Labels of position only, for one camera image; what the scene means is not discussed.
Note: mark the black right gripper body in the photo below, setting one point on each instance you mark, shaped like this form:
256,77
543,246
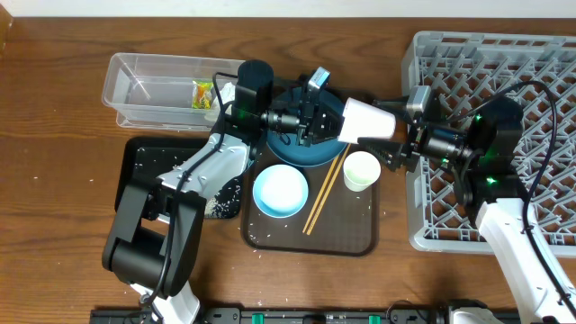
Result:
446,143

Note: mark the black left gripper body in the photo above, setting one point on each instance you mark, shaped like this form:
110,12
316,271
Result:
275,121

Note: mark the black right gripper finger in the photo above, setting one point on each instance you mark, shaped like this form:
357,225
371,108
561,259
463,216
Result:
389,153
395,106

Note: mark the white cup pink inside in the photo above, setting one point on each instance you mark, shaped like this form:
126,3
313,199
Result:
362,120

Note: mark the light blue bowl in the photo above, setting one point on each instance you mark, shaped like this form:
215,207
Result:
280,191

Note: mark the yellow green snack wrapper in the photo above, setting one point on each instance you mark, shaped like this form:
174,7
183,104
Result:
202,95

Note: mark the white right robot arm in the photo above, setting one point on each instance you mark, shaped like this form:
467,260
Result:
488,187

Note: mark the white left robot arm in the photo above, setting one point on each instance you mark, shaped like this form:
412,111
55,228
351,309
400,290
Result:
155,234

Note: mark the grey dishwasher rack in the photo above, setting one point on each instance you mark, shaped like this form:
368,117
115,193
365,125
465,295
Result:
465,68

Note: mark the clear plastic waste bin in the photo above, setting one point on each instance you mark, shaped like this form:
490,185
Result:
156,92

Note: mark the black waste tray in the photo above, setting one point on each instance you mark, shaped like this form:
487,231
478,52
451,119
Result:
153,156

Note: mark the white cup green inside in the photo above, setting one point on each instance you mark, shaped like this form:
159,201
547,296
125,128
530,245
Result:
361,169

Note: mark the dark blue plate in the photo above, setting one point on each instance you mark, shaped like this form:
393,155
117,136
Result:
285,148

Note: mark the crumpled white tissue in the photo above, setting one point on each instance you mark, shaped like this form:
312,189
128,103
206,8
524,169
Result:
227,93

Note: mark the brown serving tray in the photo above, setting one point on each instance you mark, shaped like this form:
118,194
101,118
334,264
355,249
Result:
347,226

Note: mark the right wooden chopstick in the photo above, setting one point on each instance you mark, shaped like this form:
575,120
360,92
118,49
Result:
331,182

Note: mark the wooden chopstick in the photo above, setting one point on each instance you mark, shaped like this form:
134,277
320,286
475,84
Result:
321,192
331,182

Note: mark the left wooden chopstick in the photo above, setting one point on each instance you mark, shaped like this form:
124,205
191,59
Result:
321,192

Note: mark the spilled rice pile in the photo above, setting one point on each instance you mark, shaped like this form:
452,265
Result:
226,203

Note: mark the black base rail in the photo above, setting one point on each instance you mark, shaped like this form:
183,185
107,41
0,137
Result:
237,316

